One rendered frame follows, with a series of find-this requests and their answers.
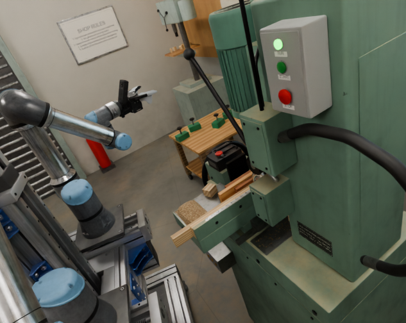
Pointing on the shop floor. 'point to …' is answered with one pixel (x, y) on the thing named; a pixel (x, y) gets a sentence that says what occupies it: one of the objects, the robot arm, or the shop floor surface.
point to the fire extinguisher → (106, 165)
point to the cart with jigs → (203, 138)
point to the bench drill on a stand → (197, 91)
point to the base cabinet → (387, 300)
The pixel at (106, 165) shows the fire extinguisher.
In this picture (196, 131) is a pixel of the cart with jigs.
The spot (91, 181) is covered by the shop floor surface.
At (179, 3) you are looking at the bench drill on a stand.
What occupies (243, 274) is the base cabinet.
